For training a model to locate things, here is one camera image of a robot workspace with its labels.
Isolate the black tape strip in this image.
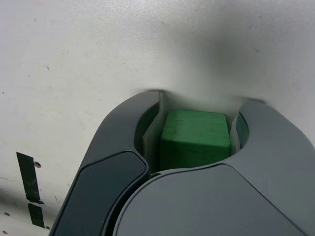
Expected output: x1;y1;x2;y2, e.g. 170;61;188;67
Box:
16;151;45;228

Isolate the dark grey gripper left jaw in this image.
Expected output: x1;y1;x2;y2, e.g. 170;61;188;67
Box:
49;90;165;236

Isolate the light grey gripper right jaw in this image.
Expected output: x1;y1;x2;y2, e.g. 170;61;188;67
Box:
110;100;315;236

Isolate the green cube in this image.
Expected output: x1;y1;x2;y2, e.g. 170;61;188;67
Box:
159;110;232;172

